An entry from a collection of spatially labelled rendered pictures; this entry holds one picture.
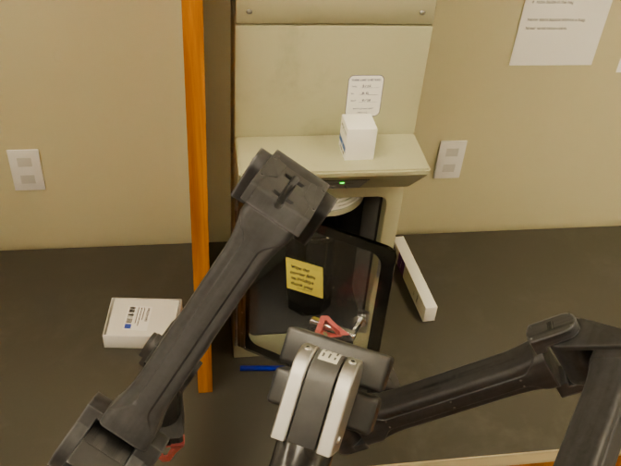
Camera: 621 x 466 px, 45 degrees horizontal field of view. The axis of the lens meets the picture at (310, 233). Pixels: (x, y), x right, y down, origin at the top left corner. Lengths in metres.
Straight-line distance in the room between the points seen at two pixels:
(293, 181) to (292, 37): 0.42
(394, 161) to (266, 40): 0.29
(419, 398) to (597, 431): 0.29
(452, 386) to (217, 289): 0.44
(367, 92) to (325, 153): 0.12
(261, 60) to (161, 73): 0.53
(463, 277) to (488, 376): 0.86
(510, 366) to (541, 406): 0.62
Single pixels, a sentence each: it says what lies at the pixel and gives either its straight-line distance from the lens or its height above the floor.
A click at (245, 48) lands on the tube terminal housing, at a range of 1.23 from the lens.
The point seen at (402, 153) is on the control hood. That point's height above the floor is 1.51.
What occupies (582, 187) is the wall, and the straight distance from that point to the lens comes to 2.18.
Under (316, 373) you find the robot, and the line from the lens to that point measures 0.59.
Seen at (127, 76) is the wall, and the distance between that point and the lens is 1.74.
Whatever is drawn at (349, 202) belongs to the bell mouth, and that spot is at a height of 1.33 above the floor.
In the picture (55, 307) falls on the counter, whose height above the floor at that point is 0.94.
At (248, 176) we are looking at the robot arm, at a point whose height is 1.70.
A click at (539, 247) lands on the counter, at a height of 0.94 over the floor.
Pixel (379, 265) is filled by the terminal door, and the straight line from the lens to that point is 1.30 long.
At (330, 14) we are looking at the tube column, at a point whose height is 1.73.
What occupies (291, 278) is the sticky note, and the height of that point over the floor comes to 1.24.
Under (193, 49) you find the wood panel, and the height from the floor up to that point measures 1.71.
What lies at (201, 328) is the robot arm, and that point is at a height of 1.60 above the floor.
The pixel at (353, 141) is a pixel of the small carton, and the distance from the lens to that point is 1.24.
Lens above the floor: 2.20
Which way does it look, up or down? 39 degrees down
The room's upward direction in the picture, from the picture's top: 5 degrees clockwise
